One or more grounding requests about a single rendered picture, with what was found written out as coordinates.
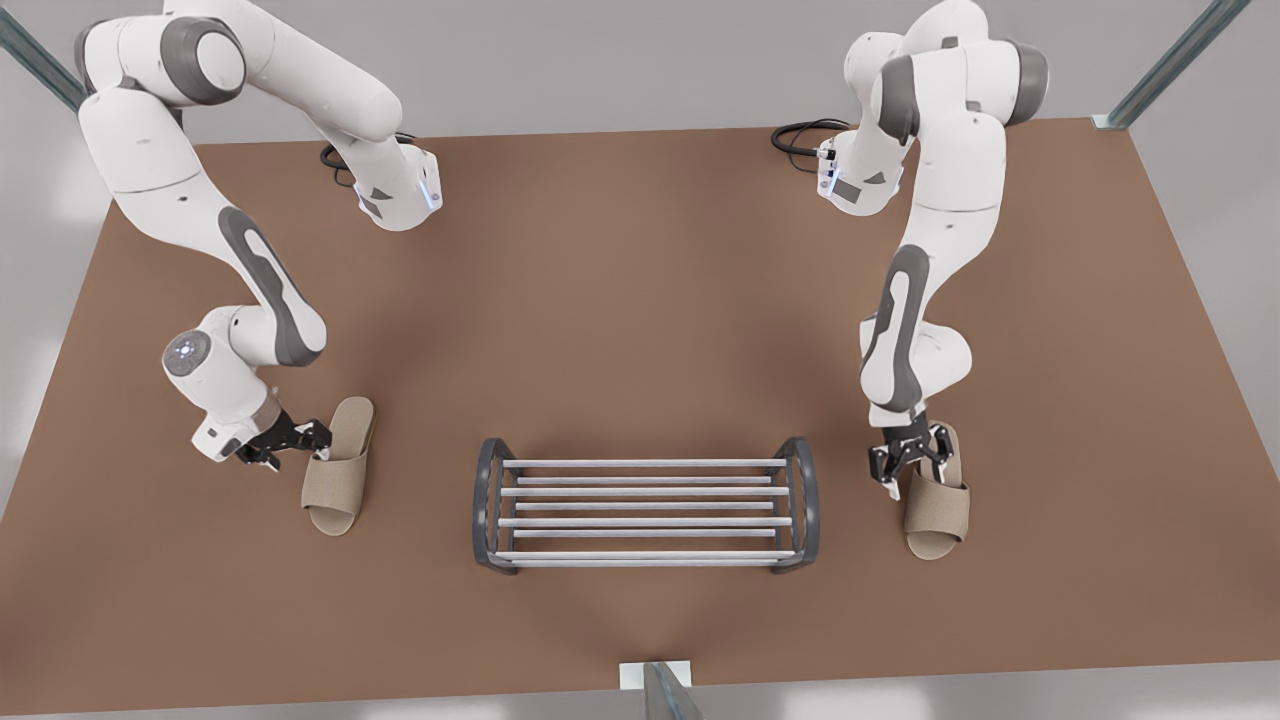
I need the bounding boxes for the black cable loop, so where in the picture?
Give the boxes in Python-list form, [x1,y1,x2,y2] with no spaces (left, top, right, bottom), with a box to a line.
[319,133,419,189]
[771,119,853,176]

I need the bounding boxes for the grey metal shoe rack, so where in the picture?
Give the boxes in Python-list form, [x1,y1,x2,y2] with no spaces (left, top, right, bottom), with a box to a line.
[472,436,821,575]

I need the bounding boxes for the silver frame post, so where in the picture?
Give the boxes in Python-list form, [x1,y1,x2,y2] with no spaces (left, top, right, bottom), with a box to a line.
[619,660,704,720]
[0,10,89,113]
[1092,0,1253,131]

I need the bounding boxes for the beige slipper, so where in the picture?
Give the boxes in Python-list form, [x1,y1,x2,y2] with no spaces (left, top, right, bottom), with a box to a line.
[902,422,972,561]
[301,396,376,537]

